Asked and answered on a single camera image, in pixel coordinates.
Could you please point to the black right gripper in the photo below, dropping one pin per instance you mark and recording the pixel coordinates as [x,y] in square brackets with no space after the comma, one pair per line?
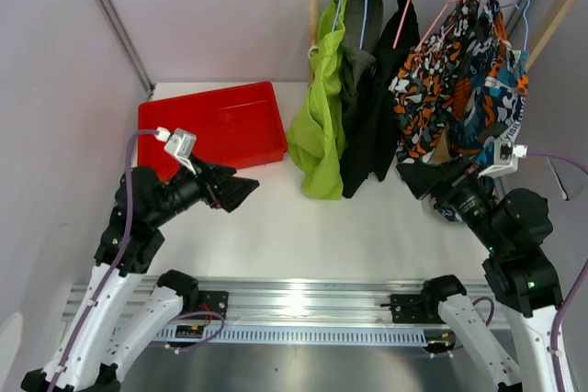
[423,178]

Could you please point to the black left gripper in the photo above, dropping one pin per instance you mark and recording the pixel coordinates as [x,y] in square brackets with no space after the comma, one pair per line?
[227,191]

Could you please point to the black shorts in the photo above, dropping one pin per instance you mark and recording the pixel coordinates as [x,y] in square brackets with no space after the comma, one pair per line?
[372,146]

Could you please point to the orange camouflage shorts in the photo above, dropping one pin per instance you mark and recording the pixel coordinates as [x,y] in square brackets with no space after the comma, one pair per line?
[423,89]

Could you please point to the blue patterned shorts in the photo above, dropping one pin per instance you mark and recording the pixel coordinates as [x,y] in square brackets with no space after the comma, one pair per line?
[484,83]

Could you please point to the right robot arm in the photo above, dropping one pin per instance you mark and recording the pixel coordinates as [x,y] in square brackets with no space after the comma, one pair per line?
[522,278]

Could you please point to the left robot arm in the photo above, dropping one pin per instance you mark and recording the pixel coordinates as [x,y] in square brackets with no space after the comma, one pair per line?
[93,355]

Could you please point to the lime green shorts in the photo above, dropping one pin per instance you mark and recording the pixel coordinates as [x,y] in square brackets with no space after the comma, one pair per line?
[316,138]

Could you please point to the dark grey shorts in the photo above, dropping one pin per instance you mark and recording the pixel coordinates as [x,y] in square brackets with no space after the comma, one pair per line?
[355,61]

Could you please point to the blue hanger under grey shorts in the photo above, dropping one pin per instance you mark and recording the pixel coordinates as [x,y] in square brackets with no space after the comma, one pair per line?
[364,26]

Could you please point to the red plastic tray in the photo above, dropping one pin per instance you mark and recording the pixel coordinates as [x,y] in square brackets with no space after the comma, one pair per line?
[238,126]

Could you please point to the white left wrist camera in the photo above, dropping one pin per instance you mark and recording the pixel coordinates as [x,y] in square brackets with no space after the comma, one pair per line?
[178,144]

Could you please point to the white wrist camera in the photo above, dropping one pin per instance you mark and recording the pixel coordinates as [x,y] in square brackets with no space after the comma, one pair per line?
[500,158]
[178,144]

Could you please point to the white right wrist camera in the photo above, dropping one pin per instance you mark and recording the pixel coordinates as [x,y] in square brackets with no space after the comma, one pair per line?
[500,158]

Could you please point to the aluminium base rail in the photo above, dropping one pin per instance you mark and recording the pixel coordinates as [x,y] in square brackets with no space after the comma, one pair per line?
[309,302]

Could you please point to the slotted cable duct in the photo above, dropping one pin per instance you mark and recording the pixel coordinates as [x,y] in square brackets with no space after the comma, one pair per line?
[382,335]

